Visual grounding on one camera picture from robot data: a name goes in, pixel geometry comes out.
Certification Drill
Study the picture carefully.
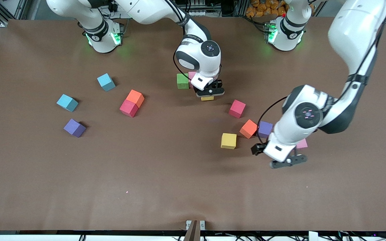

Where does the aluminium frame post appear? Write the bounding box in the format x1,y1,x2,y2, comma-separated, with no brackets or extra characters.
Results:
234,0,250,17

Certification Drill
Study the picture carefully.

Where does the brown strip under bracket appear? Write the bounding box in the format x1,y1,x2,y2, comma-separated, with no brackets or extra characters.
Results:
183,220,202,241

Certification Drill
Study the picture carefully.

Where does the green foam cube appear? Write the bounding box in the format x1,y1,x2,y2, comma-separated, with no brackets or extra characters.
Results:
177,73,190,90

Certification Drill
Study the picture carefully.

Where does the metal table edge bracket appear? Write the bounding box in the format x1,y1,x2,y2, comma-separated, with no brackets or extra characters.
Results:
185,220,206,231

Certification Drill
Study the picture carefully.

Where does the purple foam cube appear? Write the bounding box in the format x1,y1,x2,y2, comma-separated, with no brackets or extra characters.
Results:
63,118,87,138
258,121,273,139

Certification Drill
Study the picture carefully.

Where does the white electronics box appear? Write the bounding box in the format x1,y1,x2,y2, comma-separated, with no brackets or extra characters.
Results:
180,0,210,17

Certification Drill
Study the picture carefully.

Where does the orange snack bag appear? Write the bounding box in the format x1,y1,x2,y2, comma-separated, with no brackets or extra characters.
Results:
246,0,287,18

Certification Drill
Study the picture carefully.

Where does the orange foam cube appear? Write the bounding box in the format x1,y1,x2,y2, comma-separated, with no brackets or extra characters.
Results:
126,89,145,108
240,119,259,140

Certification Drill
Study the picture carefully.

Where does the red foam cube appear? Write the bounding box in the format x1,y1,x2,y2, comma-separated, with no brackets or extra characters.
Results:
119,99,139,118
229,99,247,119

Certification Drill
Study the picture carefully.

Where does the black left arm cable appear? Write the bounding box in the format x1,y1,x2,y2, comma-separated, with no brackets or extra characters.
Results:
262,0,386,158

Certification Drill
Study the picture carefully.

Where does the light blue foam cube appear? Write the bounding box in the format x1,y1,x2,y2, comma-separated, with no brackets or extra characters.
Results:
97,73,116,92
56,94,79,112

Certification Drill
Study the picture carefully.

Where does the white power strip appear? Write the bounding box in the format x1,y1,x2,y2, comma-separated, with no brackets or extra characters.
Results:
108,2,130,19

